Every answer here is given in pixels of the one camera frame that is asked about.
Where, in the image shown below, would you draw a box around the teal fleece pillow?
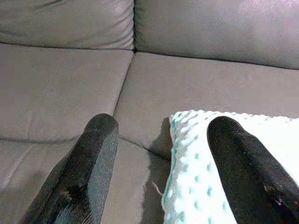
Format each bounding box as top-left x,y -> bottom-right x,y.
161,110 -> 299,224

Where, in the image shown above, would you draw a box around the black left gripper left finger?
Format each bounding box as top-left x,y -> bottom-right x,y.
20,113 -> 120,224

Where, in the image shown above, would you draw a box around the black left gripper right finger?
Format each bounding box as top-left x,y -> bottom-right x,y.
206,116 -> 299,224

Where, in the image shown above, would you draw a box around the dark green leather sofa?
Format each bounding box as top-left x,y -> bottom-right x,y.
0,0 -> 299,224

